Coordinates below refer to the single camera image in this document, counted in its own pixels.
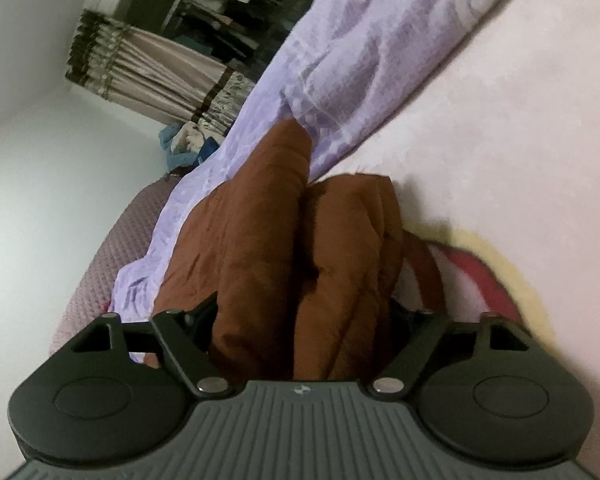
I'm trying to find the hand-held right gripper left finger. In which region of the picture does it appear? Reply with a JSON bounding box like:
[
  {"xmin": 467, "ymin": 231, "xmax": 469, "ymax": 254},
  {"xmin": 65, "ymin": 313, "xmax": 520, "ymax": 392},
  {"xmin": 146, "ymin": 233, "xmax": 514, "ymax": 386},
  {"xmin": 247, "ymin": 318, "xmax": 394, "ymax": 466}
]
[{"xmin": 72, "ymin": 292, "xmax": 233, "ymax": 397}]

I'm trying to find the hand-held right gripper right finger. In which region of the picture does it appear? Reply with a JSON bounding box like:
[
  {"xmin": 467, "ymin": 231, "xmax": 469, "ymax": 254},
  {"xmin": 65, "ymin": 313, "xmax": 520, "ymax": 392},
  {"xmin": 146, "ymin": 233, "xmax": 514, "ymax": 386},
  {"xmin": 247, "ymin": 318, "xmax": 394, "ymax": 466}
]
[{"xmin": 370, "ymin": 309, "xmax": 531, "ymax": 402}]

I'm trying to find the brown padded jacket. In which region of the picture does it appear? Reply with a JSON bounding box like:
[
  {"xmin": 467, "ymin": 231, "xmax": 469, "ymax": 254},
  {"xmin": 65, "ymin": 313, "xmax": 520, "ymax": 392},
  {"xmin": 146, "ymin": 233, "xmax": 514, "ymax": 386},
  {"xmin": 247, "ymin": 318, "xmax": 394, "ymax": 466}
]
[{"xmin": 152, "ymin": 119, "xmax": 448, "ymax": 382}]

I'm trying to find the open wardrobe with hanging clothes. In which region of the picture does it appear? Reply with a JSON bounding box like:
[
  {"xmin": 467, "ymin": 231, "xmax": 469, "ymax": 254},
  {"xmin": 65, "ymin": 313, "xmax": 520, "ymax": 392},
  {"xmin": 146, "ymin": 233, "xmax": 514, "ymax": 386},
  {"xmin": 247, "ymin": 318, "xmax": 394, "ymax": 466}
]
[{"xmin": 125, "ymin": 0, "xmax": 342, "ymax": 83}]

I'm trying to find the mauve quilted mattress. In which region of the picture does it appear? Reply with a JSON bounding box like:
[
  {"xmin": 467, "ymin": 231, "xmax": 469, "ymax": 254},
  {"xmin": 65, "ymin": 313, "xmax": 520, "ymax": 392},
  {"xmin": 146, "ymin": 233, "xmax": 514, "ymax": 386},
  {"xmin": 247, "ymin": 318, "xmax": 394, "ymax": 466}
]
[{"xmin": 50, "ymin": 175, "xmax": 181, "ymax": 358}]

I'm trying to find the pile of blue cloth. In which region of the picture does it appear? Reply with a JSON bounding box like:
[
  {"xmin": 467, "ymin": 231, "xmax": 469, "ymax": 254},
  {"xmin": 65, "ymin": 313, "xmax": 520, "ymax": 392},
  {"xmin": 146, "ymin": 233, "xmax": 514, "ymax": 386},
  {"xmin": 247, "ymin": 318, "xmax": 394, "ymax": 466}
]
[{"xmin": 158, "ymin": 121, "xmax": 222, "ymax": 177}]

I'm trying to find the pink blanket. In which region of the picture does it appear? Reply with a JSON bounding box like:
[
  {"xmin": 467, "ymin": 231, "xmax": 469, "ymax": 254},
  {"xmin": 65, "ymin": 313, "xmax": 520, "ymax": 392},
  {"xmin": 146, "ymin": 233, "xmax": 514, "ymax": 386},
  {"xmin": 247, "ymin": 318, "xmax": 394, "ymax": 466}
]
[{"xmin": 307, "ymin": 0, "xmax": 600, "ymax": 411}]

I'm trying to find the beige curtain with floral trim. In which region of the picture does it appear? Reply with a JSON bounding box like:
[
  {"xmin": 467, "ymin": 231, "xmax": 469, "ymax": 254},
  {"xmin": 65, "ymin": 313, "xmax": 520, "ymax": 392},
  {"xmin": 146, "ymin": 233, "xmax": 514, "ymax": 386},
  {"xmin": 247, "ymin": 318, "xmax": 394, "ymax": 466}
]
[{"xmin": 64, "ymin": 9, "xmax": 257, "ymax": 137}]

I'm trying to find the lavender patterned cloth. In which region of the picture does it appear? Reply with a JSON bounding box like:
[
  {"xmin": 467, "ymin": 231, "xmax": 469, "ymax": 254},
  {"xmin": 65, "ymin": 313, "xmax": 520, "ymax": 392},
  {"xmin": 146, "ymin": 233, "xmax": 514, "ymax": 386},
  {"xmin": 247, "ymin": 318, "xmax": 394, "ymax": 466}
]
[{"xmin": 107, "ymin": 0, "xmax": 531, "ymax": 367}]

